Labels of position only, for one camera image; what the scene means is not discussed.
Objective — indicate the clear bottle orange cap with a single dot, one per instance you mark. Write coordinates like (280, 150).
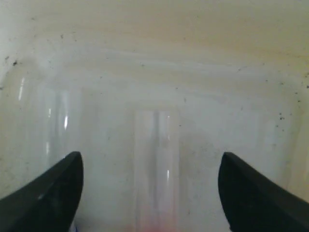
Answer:
(156, 171)

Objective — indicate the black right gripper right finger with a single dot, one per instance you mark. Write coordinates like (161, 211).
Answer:
(253, 203)

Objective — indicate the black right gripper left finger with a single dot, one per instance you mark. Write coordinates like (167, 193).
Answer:
(49, 202)

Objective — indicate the large cream plastic bin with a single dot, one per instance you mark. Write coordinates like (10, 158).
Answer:
(73, 73)

